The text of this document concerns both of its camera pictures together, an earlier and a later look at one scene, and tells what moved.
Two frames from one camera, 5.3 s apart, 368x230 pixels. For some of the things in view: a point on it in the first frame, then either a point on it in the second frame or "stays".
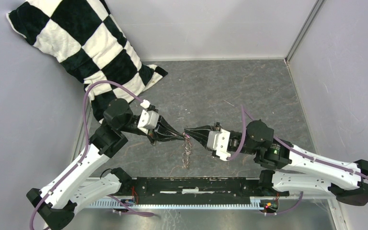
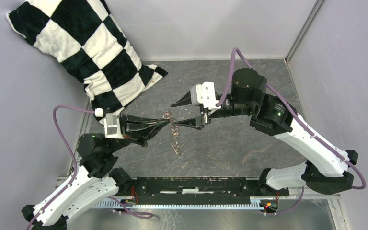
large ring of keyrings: x=187 y=148 -> x=167 y=115
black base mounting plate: x=198 y=190 stays
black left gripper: x=162 y=132 -> x=141 y=129
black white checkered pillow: x=83 y=37 stays
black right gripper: x=204 y=131 -> x=197 y=123
